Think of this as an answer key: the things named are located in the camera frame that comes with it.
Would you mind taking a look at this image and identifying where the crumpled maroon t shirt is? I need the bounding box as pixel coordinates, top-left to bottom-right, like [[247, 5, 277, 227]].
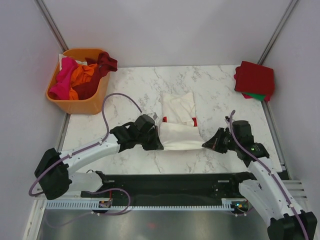
[[74, 51, 118, 100]]

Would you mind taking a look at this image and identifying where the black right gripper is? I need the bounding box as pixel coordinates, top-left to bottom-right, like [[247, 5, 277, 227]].
[[202, 127, 240, 153]]

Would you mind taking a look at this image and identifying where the white printed t shirt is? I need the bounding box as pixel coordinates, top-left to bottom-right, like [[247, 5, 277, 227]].
[[159, 92, 204, 151]]

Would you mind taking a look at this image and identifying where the white slotted cable duct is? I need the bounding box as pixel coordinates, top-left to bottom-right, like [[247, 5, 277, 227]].
[[45, 199, 234, 211]]

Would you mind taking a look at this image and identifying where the crumpled pink t shirt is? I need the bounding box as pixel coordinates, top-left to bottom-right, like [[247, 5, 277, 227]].
[[48, 57, 78, 100]]

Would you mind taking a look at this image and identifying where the white cloth in basket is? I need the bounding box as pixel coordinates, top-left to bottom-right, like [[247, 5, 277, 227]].
[[58, 54, 88, 71]]

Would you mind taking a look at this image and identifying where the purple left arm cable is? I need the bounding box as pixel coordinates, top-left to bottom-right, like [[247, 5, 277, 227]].
[[28, 92, 143, 229]]

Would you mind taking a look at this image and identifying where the right corner aluminium post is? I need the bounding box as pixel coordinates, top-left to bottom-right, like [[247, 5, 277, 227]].
[[257, 0, 300, 65]]

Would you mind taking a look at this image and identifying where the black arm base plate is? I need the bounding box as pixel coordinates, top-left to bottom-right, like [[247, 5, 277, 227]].
[[95, 172, 254, 206]]

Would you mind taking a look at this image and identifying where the crumpled orange t shirt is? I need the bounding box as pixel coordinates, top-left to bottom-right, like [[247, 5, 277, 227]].
[[69, 63, 98, 100]]

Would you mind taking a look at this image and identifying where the corner aluminium post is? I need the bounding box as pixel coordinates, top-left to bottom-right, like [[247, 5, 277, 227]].
[[34, 0, 69, 52], [257, 0, 300, 65]]

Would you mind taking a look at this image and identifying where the aluminium frame rail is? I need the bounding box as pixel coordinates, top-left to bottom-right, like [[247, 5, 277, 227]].
[[34, 178, 308, 201]]

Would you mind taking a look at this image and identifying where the folded green t shirt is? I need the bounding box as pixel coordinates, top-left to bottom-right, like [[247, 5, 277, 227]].
[[242, 92, 266, 101]]

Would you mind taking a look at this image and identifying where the left corner aluminium post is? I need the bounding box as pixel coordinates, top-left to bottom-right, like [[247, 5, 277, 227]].
[[34, 0, 69, 52]]

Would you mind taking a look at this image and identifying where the folded dark red t shirt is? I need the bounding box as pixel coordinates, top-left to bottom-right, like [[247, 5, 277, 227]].
[[234, 61, 275, 102]]

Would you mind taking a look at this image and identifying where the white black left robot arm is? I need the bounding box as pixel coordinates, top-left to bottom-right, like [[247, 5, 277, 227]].
[[34, 113, 164, 200]]

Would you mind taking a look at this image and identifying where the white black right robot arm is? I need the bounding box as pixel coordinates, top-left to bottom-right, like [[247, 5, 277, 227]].
[[202, 118, 318, 240]]

